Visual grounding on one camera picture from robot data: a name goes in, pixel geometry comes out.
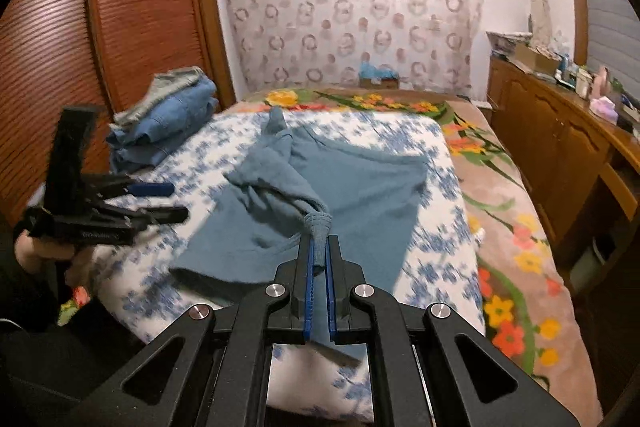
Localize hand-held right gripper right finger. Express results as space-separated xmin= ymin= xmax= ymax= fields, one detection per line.
xmin=325 ymin=234 xmax=581 ymax=427

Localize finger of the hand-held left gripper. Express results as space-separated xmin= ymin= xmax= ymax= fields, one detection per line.
xmin=144 ymin=206 xmax=190 ymax=225
xmin=126 ymin=181 xmax=175 ymax=200

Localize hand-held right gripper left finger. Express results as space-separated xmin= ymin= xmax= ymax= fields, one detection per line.
xmin=75 ymin=234 xmax=315 ymax=427

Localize teal pants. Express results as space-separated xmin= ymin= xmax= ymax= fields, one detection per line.
xmin=169 ymin=107 xmax=431 ymax=365

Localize folded grey pants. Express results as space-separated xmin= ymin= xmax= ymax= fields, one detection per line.
xmin=112 ymin=67 xmax=206 ymax=126

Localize person's left hand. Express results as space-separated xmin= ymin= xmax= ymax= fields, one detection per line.
xmin=14 ymin=231 xmax=95 ymax=294

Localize folded blue denim jeans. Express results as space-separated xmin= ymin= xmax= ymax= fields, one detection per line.
xmin=108 ymin=107 xmax=222 ymax=174

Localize folded light blue jeans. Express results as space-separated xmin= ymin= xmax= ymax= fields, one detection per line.
xmin=106 ymin=79 xmax=219 ymax=148

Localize brown louvered wardrobe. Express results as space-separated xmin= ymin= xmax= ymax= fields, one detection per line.
xmin=0 ymin=0 xmax=237 ymax=228

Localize blue white floral bedsheet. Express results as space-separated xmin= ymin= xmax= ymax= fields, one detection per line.
xmin=60 ymin=109 xmax=487 ymax=424

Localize beige flowered blanket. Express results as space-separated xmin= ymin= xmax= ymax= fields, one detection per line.
xmin=57 ymin=87 xmax=607 ymax=419

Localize small cardboard box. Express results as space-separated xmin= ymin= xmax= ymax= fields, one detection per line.
xmin=359 ymin=74 xmax=401 ymax=90

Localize blue plastic bag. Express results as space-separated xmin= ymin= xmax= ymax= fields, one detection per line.
xmin=360 ymin=61 xmax=399 ymax=80

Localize wooden sideboard cabinet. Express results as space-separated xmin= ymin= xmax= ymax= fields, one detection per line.
xmin=486 ymin=56 xmax=640 ymax=269

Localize grey waste bin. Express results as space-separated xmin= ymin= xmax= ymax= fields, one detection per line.
xmin=569 ymin=236 xmax=622 ymax=294

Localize patterned storage box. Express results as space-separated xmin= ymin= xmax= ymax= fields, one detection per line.
xmin=486 ymin=30 xmax=534 ymax=58

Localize open cardboard box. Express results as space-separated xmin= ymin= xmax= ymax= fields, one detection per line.
xmin=514 ymin=42 xmax=564 ymax=76

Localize pink tissue pack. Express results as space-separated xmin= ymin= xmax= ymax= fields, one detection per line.
xmin=589 ymin=96 xmax=622 ymax=124

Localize pink bottle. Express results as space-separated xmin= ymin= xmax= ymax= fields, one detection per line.
xmin=592 ymin=66 xmax=614 ymax=100

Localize grey window shutter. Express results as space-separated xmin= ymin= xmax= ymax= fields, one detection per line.
xmin=579 ymin=0 xmax=640 ymax=80

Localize circle patterned wall curtain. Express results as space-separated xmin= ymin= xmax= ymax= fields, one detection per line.
xmin=215 ymin=0 xmax=484 ymax=92

